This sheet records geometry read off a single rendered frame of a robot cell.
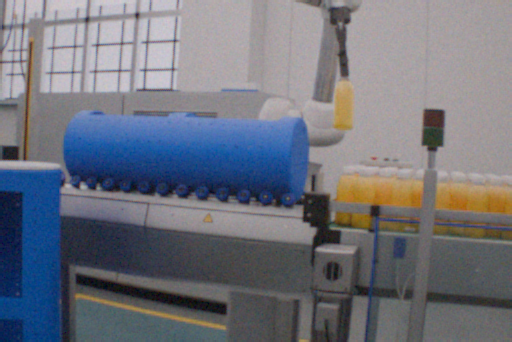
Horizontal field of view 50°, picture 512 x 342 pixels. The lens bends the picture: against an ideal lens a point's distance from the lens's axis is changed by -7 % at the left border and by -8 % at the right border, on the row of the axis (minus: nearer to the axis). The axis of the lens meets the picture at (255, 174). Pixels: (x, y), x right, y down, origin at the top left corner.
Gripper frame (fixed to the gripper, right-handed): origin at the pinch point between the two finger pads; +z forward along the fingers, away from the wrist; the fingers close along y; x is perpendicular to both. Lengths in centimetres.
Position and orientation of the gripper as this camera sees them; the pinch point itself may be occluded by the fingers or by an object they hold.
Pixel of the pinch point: (344, 68)
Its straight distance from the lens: 196.4
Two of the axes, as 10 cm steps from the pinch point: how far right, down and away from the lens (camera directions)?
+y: -1.6, -1.1, -9.8
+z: 0.3, 9.9, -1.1
